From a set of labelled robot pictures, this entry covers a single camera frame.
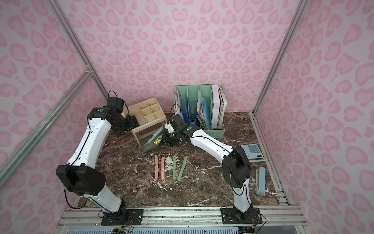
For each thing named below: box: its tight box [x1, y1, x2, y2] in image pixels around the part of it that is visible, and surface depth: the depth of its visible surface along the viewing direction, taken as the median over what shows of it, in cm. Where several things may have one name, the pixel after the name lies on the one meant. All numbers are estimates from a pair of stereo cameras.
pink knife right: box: [161, 156, 166, 184], surface depth 92 cm
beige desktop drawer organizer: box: [123, 97, 168, 151], surface depth 87 cm
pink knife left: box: [154, 154, 159, 181], surface depth 92 cm
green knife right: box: [177, 156, 188, 182], surface depth 91 cm
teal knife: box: [144, 125, 165, 145], surface depth 88 cm
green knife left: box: [172, 154, 177, 180], surface depth 92 cm
